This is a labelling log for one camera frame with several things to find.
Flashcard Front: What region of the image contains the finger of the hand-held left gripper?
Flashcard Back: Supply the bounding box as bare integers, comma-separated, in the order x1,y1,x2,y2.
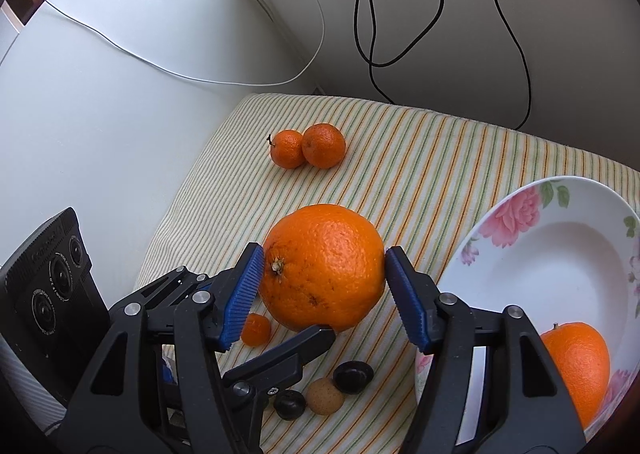
221,324,336,451
107,265,222,310

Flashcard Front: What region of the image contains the white floral plate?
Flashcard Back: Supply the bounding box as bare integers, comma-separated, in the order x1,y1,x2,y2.
414,176,640,447

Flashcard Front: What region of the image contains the dark plum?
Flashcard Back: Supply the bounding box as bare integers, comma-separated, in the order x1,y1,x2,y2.
333,360,375,394
273,390,307,421

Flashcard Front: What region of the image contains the large orange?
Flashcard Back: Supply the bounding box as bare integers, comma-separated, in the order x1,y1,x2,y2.
540,321,612,430
258,204,387,333

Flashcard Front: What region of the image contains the striped cloth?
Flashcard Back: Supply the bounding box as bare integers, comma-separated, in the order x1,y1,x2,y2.
132,93,640,454

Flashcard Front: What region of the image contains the white cable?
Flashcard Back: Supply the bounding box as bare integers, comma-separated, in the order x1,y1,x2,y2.
22,0,326,86

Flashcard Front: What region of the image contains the small mandarin with stem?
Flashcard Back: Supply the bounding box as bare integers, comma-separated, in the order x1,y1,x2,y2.
267,130,306,169

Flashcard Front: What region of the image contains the dark plum right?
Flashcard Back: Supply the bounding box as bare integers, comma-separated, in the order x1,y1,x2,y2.
333,360,375,394

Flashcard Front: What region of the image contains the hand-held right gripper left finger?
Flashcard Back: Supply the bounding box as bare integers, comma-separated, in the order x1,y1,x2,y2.
56,241,266,454

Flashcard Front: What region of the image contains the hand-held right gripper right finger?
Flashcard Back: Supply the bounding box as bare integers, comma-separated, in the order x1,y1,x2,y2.
384,245,587,454

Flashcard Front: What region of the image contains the small kumquat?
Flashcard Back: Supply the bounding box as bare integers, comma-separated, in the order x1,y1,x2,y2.
241,313,272,347

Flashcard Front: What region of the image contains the dark plum left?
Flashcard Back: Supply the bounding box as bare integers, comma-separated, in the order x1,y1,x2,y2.
273,390,307,421

